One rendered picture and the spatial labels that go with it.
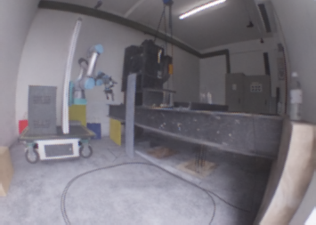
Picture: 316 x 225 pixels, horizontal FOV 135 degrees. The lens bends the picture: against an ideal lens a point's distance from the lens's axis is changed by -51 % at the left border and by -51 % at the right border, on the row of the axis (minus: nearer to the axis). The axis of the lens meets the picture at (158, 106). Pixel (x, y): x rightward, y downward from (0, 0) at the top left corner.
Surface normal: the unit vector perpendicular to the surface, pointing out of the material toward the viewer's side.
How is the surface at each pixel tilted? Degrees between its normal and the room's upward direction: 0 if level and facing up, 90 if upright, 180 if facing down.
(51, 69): 90
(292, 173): 90
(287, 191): 90
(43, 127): 90
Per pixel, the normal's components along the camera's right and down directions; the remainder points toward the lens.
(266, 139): -0.77, -0.03
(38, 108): 0.72, 0.04
